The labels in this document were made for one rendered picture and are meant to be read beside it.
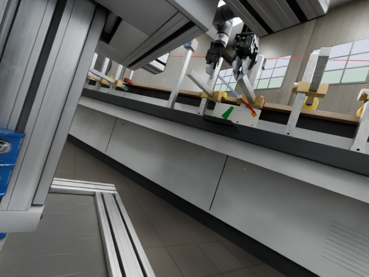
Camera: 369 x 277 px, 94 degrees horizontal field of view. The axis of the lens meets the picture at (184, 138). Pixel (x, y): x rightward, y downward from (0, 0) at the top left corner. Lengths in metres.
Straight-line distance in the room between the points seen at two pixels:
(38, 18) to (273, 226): 1.22
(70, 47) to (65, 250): 0.42
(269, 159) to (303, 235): 0.45
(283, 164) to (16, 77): 0.95
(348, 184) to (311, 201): 0.25
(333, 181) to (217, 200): 0.64
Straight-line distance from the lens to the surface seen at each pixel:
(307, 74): 1.06
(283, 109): 1.17
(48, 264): 0.51
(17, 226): 0.37
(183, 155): 1.37
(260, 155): 0.98
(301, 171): 0.97
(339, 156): 0.95
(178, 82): 1.29
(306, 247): 1.23
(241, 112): 1.01
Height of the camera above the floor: 0.54
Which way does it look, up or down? level
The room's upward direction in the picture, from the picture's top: 18 degrees clockwise
